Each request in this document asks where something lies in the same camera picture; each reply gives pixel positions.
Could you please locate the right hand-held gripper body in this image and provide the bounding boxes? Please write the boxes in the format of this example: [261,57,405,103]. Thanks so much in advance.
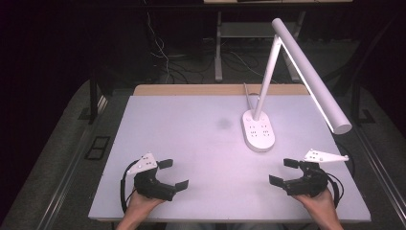
[283,149,350,197]

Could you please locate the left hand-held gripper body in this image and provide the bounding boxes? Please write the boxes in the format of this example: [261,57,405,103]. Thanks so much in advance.
[126,152,177,202]

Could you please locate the person's left hand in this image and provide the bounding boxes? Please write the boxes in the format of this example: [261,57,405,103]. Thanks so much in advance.
[125,190,166,219]

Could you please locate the person's right hand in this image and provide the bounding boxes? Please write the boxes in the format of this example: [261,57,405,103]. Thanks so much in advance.
[291,188,339,222]

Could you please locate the white desk lamp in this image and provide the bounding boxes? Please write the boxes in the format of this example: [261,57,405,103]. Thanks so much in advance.
[240,17,353,153]

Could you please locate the black metal stand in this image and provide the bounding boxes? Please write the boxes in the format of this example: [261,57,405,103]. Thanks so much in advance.
[78,75,101,126]
[350,78,377,127]

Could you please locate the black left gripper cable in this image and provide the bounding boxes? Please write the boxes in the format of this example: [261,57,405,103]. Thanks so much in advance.
[119,159,139,214]

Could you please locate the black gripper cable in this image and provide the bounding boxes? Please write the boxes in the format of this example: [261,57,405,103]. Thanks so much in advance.
[325,140,356,209]
[119,159,139,214]

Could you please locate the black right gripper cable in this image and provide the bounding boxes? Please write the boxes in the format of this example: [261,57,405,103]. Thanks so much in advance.
[325,140,356,209]

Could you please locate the grey lamp cable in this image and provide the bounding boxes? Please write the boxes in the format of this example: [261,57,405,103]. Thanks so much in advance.
[243,82,255,111]

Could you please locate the tangle of floor cables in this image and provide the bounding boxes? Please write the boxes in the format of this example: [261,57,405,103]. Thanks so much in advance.
[142,0,272,84]

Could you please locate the grey metal table frame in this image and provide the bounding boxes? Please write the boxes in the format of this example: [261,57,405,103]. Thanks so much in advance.
[214,11,308,83]

